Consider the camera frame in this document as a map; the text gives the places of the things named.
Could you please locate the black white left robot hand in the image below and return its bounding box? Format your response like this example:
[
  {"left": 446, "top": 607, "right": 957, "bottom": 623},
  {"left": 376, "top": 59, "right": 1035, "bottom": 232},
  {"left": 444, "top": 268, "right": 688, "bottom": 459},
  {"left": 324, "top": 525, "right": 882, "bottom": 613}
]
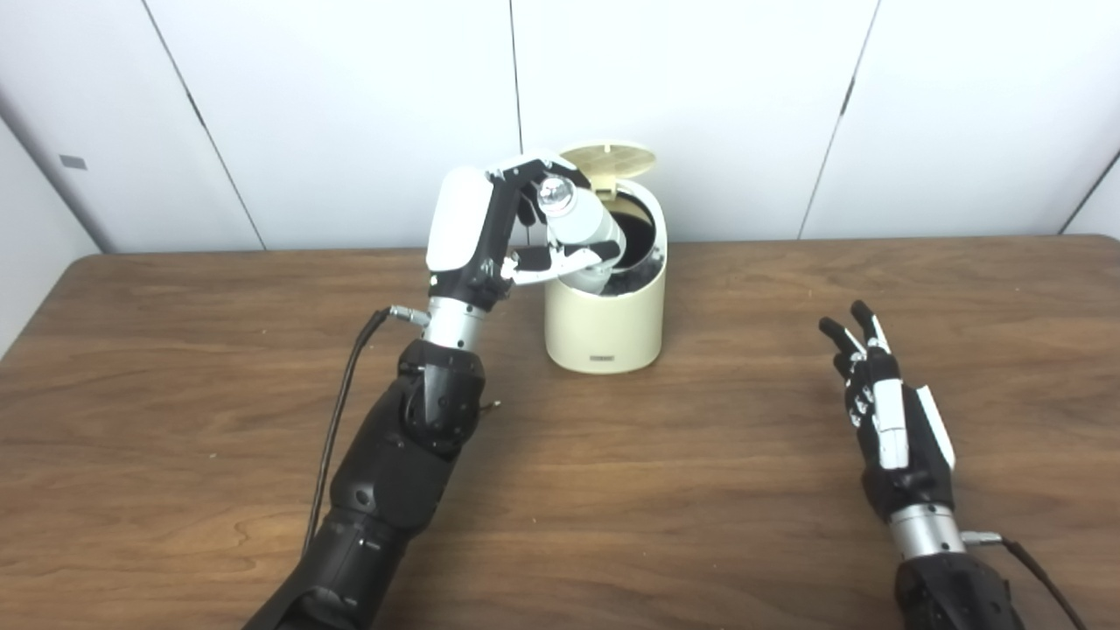
[{"left": 425, "top": 153, "right": 624, "bottom": 309}]

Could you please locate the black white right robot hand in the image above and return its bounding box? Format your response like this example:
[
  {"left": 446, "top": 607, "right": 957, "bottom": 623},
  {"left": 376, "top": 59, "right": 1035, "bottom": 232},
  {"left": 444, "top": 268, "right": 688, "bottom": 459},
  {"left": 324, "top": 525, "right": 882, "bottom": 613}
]
[{"left": 818, "top": 300, "right": 956, "bottom": 526}]

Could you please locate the small white plastic bottle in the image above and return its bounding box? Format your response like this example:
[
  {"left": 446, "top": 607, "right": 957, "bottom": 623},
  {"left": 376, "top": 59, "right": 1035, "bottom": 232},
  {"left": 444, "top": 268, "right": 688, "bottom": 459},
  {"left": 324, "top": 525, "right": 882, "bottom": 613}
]
[{"left": 535, "top": 175, "right": 627, "bottom": 296}]

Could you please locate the round cream bin lid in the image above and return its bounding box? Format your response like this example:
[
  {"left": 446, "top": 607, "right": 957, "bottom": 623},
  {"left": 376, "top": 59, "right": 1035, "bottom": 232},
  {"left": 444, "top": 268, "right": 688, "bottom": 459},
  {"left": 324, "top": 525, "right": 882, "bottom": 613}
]
[{"left": 560, "top": 143, "right": 657, "bottom": 191}]

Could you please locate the cream-colored bin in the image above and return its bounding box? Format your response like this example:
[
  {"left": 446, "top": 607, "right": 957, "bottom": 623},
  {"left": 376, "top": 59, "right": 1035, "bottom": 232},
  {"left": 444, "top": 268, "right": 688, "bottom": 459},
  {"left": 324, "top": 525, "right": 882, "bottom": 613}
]
[{"left": 544, "top": 175, "right": 669, "bottom": 375}]

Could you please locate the black bin liner bag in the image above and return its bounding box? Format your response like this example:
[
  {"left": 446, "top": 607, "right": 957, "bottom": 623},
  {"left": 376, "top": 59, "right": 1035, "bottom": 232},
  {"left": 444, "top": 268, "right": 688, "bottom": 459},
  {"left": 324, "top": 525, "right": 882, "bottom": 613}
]
[{"left": 604, "top": 254, "right": 663, "bottom": 297}]

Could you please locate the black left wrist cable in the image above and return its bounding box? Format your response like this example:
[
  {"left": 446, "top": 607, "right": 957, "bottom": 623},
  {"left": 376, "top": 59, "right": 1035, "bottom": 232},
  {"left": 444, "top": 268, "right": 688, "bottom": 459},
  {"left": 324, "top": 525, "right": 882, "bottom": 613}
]
[{"left": 302, "top": 304, "right": 431, "bottom": 561}]

